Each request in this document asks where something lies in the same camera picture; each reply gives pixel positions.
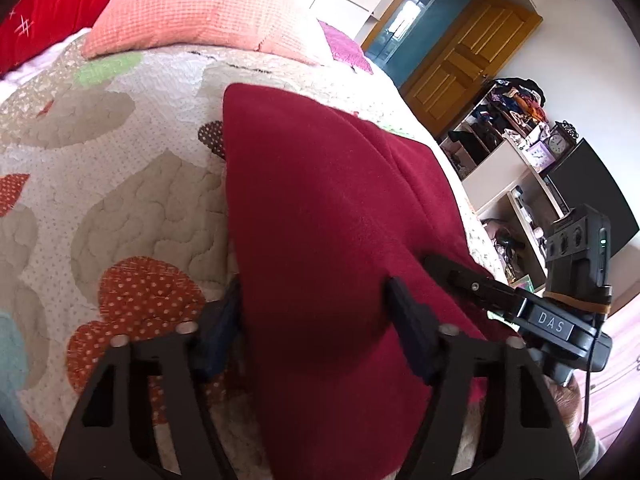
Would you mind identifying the pile of colourful clothes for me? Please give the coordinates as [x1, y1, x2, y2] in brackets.
[475, 77, 547, 126]

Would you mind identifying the person's right forearm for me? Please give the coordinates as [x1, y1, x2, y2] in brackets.
[570, 422, 612, 478]

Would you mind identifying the person's right hand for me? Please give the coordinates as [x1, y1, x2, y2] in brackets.
[546, 377, 583, 443]

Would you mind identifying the blue glass doorway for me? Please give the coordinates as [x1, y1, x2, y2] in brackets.
[362, 0, 486, 88]

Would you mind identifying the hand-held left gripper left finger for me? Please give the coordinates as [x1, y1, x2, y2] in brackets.
[51, 277, 246, 480]

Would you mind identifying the black flat screen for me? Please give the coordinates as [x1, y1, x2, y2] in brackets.
[545, 139, 640, 257]

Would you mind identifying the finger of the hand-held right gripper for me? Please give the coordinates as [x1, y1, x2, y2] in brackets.
[422, 254, 528, 333]

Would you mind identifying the white shelf unit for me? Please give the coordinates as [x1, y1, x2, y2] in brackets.
[437, 77, 576, 296]

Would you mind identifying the white bed sheet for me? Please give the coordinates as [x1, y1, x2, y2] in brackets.
[0, 27, 93, 101]

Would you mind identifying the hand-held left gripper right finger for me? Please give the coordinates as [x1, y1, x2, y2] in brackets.
[384, 276, 581, 480]

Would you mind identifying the ornate table clock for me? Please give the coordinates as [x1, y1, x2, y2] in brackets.
[547, 121, 579, 159]

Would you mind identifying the dark red garment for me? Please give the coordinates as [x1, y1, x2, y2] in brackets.
[221, 82, 516, 480]

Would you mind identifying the pink ribbed pillow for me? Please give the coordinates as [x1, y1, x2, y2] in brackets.
[81, 0, 335, 67]

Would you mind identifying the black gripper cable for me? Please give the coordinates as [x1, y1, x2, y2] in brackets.
[579, 285, 614, 433]

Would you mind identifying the patchwork quilted bedspread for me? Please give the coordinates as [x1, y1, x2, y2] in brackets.
[0, 20, 511, 480]

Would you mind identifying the wooden panel door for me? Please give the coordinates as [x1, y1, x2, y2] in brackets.
[400, 0, 543, 136]

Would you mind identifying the red floral quilt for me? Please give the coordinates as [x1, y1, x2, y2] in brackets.
[0, 0, 135, 78]

